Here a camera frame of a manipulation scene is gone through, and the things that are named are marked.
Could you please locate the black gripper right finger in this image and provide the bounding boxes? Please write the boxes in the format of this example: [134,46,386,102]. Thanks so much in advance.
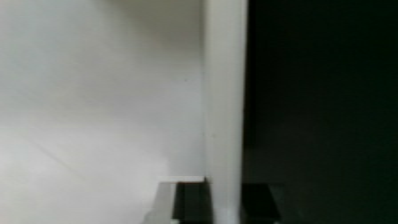
[242,184,281,224]

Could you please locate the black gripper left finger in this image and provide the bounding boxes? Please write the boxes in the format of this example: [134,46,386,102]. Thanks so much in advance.
[155,177,214,224]

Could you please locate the white square table top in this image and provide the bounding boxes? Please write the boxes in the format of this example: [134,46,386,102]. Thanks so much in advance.
[0,0,249,224]

